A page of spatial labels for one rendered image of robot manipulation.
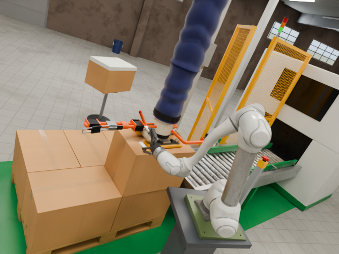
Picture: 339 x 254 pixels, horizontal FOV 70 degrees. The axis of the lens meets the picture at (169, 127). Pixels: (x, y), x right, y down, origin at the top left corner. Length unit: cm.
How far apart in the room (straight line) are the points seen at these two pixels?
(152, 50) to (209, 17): 886
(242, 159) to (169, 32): 947
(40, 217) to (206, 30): 162
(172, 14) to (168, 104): 880
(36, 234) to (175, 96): 133
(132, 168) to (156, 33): 893
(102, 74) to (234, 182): 262
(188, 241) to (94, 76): 271
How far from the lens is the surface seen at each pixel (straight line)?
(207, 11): 175
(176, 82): 181
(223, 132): 143
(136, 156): 179
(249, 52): 544
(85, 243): 235
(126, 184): 194
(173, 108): 186
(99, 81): 364
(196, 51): 176
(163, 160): 152
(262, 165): 250
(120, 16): 1023
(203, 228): 172
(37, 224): 190
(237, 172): 138
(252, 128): 122
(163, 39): 1056
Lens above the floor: 188
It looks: 23 degrees down
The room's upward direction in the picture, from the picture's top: 22 degrees clockwise
